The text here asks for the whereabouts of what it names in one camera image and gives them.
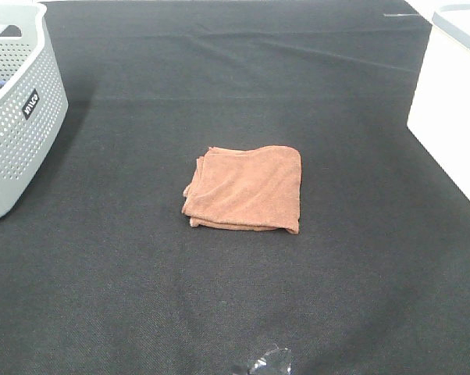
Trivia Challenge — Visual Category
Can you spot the clear crumpled plastic piece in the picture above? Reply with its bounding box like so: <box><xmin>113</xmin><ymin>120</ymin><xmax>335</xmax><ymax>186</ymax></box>
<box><xmin>230</xmin><ymin>346</ymin><xmax>292</xmax><ymax>375</ymax></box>

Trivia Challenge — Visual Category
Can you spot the grey perforated plastic basket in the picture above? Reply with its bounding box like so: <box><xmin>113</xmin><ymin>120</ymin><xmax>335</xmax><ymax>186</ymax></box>
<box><xmin>0</xmin><ymin>1</ymin><xmax>69</xmax><ymax>218</ymax></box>

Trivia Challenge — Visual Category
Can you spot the black table cloth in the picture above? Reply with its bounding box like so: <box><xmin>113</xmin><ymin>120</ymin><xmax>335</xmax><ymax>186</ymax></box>
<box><xmin>0</xmin><ymin>1</ymin><xmax>470</xmax><ymax>374</ymax></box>

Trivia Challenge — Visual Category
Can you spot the brown towel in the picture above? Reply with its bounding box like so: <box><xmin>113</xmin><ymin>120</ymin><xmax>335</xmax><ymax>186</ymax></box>
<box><xmin>181</xmin><ymin>145</ymin><xmax>301</xmax><ymax>234</ymax></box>

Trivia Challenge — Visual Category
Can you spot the white box with grey rim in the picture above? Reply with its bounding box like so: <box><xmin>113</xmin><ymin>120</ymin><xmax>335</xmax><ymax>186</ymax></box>
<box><xmin>407</xmin><ymin>1</ymin><xmax>470</xmax><ymax>201</ymax></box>

